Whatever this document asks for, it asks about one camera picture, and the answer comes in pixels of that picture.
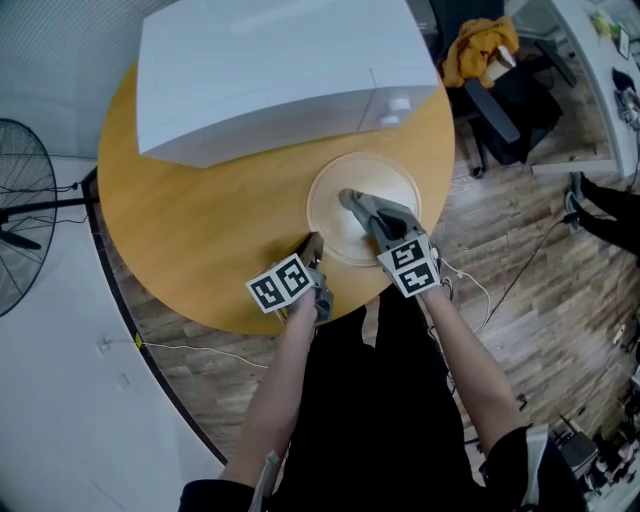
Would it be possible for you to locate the person's right forearm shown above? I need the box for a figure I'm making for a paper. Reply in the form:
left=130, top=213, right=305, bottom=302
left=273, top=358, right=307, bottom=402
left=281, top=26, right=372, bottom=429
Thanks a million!
left=418, top=287, right=532, bottom=454

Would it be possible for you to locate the black office chair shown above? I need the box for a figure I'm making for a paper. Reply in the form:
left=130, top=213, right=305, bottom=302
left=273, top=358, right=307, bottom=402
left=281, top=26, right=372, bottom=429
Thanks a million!
left=430, top=0, right=579, bottom=179

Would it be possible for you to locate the white desk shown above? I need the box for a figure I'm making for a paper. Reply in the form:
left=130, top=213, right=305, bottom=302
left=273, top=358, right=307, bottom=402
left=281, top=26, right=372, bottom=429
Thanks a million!
left=529, top=0, right=640, bottom=180

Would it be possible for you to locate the yellow jacket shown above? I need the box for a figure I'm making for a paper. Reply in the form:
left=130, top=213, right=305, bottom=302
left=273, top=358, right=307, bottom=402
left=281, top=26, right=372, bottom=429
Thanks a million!
left=441, top=15, right=521, bottom=90

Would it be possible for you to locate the black curved floor strip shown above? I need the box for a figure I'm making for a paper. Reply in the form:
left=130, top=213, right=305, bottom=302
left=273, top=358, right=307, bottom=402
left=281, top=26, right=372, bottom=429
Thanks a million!
left=81, top=166, right=230, bottom=467

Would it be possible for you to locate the white microwave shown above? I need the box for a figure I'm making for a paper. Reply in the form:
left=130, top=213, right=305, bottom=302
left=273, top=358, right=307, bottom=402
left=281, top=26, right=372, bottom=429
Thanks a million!
left=135, top=0, right=442, bottom=170

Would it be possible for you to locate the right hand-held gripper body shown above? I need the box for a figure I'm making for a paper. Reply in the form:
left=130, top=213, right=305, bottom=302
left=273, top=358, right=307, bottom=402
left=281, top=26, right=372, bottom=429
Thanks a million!
left=368, top=208, right=443, bottom=300

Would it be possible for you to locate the thin white floor cable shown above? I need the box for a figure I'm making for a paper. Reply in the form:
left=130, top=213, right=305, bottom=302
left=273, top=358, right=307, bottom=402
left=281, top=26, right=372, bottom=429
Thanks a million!
left=107, top=339, right=271, bottom=371

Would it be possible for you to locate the black floor cable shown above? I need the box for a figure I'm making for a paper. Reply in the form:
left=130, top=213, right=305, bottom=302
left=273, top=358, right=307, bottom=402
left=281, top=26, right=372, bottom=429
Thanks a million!
left=483, top=214, right=576, bottom=324

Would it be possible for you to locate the person's left forearm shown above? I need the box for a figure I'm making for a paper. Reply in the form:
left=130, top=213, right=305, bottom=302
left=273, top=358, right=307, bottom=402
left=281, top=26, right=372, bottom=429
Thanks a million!
left=218, top=288, right=320, bottom=497

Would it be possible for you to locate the glass microwave turntable plate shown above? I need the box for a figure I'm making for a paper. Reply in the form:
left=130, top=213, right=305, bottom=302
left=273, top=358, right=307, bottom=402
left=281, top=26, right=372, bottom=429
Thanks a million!
left=305, top=151, right=423, bottom=268

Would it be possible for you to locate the black standing fan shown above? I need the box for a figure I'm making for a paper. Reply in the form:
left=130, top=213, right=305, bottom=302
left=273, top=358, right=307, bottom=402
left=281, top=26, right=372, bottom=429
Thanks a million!
left=0, top=117, right=100, bottom=319

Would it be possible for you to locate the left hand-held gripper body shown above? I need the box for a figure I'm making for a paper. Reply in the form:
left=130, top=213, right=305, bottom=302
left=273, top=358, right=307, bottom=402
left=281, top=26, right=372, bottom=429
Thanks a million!
left=245, top=248, right=335, bottom=327

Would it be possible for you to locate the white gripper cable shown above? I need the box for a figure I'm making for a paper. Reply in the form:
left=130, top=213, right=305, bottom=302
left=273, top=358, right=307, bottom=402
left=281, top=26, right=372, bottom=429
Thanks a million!
left=428, top=247, right=494, bottom=337

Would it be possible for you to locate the person's black clothing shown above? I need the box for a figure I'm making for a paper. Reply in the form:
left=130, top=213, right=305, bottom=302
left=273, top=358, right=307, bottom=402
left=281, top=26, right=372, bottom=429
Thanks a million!
left=178, top=284, right=589, bottom=512

